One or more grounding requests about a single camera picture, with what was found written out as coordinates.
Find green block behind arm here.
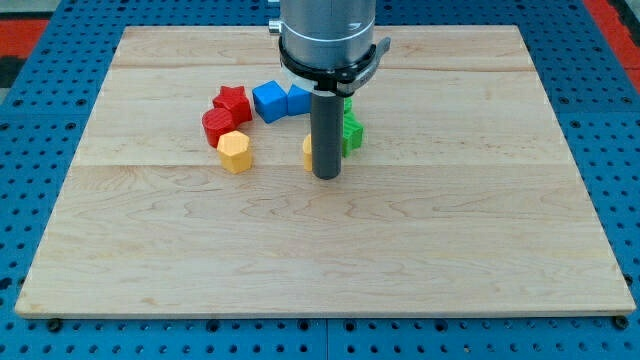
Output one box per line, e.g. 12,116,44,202
344,97,353,114

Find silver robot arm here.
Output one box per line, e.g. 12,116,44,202
280,0,376,70

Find yellow hexagon block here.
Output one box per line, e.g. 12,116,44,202
217,131,253,174

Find wooden board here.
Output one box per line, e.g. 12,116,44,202
15,25,636,319

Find yellow block behind rod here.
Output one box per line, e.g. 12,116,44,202
302,134,313,172

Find green star block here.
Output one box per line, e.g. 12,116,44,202
342,112,364,158

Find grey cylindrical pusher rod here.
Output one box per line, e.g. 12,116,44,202
310,94,344,180

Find blue block behind rod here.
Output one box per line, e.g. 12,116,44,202
287,84,311,116

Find blue cube block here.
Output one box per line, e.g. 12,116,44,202
252,80,287,123

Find red star block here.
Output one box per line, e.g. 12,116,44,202
212,86,253,126

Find red cylinder block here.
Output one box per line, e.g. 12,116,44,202
202,108,236,148

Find black clamp ring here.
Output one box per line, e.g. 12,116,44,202
277,36,392,98

